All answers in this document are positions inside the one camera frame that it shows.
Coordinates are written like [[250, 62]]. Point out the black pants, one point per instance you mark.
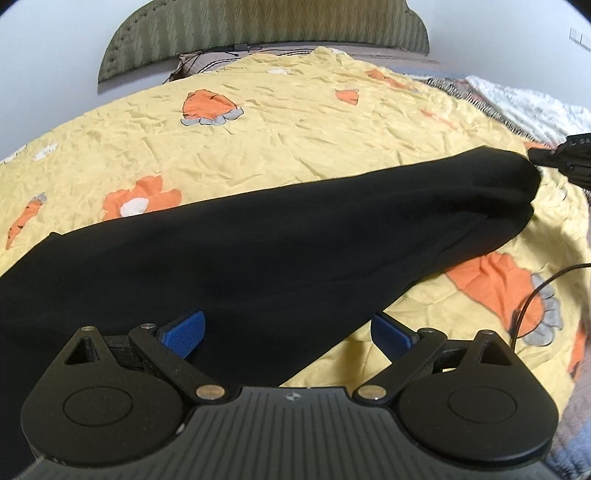
[[258, 258]]

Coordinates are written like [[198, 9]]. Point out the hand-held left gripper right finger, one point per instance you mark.
[[390, 334]]

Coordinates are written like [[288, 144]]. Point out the striped pillow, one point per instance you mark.
[[240, 47]]

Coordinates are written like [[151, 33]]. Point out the white wall switch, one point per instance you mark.
[[581, 36]]

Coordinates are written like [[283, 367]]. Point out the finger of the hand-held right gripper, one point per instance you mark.
[[545, 158]]

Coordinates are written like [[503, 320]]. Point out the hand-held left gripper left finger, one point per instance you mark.
[[184, 331]]

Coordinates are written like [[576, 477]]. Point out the striped woven blanket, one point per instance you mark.
[[480, 99]]

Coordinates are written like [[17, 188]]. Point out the yellow carrot print bedsheet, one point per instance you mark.
[[286, 124]]

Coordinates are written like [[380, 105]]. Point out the blue grey blanket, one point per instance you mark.
[[572, 429]]

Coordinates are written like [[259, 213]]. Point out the white printed cloth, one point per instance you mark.
[[526, 104]]

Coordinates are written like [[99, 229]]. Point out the green quilted headboard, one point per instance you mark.
[[258, 23]]

